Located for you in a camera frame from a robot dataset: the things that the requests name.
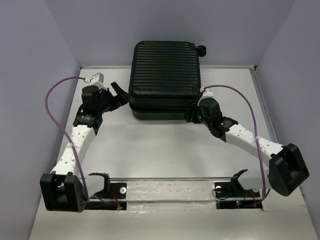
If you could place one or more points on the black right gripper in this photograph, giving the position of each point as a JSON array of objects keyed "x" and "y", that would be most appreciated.
[{"x": 194, "y": 108}]

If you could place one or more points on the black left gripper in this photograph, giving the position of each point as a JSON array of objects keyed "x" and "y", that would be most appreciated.
[{"x": 122, "y": 97}]

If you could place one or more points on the black ribbed hard suitcase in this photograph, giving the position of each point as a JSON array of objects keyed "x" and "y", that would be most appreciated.
[{"x": 165, "y": 78}]

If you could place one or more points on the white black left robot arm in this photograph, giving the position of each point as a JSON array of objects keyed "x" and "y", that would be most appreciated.
[{"x": 67, "y": 188}]

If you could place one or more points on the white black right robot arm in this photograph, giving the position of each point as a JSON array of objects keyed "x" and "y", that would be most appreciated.
[{"x": 283, "y": 166}]

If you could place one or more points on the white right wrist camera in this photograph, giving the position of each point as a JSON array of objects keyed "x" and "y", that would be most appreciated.
[{"x": 207, "y": 93}]

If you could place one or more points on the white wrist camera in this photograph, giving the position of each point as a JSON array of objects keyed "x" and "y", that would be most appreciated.
[
  {"x": 96, "y": 80},
  {"x": 207, "y": 93}
]

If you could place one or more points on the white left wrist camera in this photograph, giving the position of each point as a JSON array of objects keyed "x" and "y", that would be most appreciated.
[{"x": 96, "y": 80}]

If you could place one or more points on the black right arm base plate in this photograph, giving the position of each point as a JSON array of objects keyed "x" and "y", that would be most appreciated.
[{"x": 228, "y": 197}]

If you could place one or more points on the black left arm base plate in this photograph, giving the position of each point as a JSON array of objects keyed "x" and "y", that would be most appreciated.
[{"x": 112, "y": 200}]

